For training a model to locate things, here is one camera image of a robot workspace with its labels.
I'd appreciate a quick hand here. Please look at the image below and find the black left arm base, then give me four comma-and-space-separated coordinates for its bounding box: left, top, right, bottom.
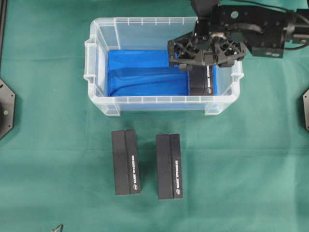
0, 79, 15, 139

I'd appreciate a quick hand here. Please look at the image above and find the small metal tool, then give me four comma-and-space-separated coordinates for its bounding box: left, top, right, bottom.
51, 224, 64, 232

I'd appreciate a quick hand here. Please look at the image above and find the black RealSense D415 box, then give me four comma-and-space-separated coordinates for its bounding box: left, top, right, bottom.
156, 134, 183, 200

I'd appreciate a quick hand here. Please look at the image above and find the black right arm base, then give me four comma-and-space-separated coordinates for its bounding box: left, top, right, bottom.
303, 89, 309, 131

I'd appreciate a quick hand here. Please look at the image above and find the green table cloth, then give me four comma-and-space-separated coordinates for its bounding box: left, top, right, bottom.
0, 0, 309, 232

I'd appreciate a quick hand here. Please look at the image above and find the blue liner sheet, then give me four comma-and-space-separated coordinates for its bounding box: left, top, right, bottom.
107, 50, 219, 97

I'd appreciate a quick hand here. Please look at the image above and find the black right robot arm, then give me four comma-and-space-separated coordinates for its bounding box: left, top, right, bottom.
167, 0, 309, 70

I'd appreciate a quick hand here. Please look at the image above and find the clear plastic storage case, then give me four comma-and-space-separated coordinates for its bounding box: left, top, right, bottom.
84, 17, 244, 116

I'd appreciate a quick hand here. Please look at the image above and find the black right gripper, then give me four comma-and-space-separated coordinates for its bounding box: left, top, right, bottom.
167, 5, 296, 71

